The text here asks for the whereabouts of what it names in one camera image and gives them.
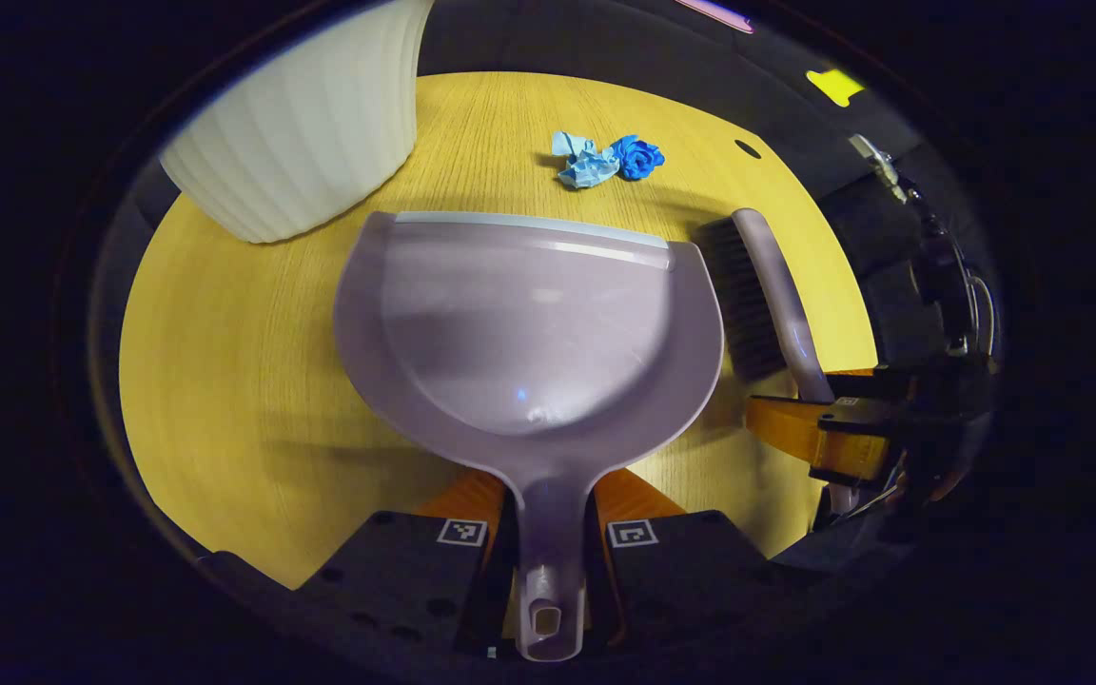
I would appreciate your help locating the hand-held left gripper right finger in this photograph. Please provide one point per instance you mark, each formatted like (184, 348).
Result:
(691, 580)

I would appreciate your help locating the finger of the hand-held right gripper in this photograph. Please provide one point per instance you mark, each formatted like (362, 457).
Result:
(786, 423)
(876, 385)

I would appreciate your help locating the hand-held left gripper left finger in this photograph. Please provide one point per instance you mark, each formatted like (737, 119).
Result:
(415, 580)

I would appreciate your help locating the small pale pink broom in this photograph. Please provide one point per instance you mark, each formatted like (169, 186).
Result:
(776, 285)

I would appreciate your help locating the pale pink dustpan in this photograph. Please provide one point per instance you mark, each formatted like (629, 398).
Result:
(529, 333)

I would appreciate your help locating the dark blue paper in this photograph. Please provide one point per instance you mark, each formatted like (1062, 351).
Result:
(638, 157)

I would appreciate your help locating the light blue paper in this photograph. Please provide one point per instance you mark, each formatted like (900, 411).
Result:
(586, 166)

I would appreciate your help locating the white ribbed garbage bin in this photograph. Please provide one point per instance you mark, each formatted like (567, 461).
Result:
(310, 124)

